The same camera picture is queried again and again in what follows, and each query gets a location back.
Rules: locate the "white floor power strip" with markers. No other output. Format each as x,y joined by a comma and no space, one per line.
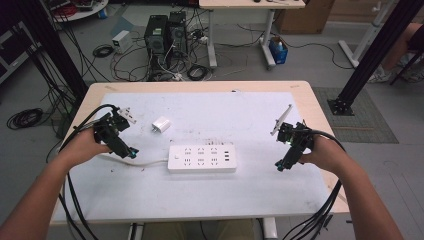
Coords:
177,77

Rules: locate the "white table leg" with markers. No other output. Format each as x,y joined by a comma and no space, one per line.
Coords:
270,228
135,231

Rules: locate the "black metal stand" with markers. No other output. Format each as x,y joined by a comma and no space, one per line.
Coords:
376,56
55,43

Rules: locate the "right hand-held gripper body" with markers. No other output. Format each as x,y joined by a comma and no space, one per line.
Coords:
298,136

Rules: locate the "black chair leg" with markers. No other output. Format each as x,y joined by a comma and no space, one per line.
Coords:
405,68

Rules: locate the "black equipment rack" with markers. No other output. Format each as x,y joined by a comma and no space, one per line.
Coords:
13,50

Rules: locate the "white charger adapter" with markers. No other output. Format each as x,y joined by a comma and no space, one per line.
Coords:
161,124

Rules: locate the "blue box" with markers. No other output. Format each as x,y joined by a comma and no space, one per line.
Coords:
278,51

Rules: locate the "white metal stand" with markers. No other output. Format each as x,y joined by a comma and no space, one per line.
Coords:
365,36

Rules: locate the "cardboard box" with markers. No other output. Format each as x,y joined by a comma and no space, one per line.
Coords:
305,16

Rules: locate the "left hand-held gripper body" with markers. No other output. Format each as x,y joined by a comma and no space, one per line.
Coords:
111,128

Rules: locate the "white table mat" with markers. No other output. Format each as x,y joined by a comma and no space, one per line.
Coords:
216,113

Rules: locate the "person's right hand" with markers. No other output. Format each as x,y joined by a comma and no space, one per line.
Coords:
326,153

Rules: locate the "white box device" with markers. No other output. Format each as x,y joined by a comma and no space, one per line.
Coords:
121,41

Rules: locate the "person's left hand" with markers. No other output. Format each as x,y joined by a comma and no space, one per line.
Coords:
83,145

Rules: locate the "white-legged wooden desk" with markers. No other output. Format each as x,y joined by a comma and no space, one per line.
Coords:
250,4

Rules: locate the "round white table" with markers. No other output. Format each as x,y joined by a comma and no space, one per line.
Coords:
81,10

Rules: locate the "black computer tower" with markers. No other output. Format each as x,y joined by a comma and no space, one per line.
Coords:
156,36
178,31

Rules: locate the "grey floor mat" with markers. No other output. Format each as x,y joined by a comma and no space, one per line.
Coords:
360,116

